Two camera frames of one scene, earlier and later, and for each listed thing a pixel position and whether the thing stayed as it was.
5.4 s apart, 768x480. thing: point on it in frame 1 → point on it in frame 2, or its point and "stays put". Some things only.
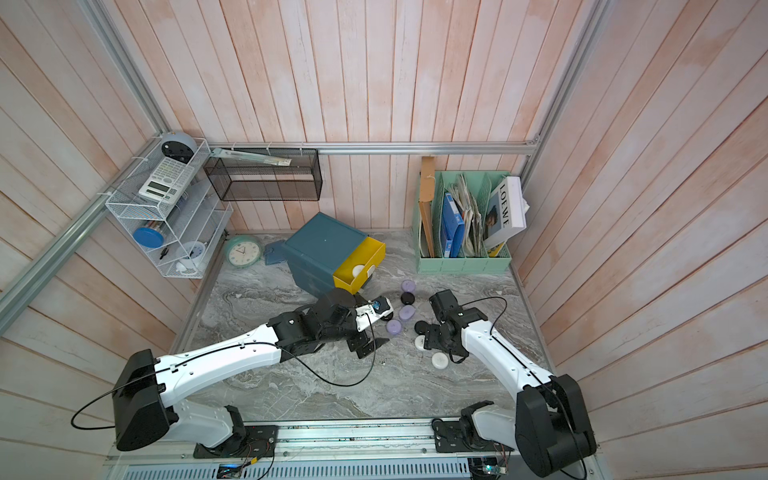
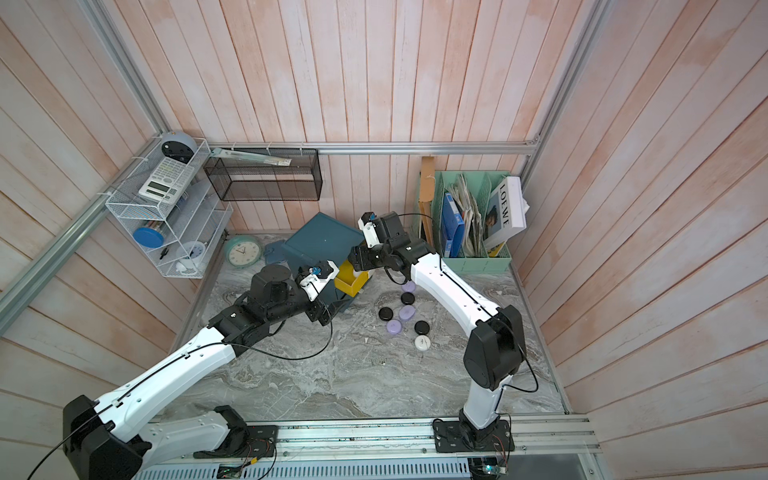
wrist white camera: (375, 309) → (313, 285)
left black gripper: (357, 343) → (325, 317)
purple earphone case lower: (393, 326) stays put
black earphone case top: (407, 298) stays put
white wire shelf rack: (168, 206) stays put
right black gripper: (431, 338) → (361, 260)
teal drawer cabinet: (318, 249) stays put
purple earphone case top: (408, 285) stays put
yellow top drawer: (360, 264) stays put
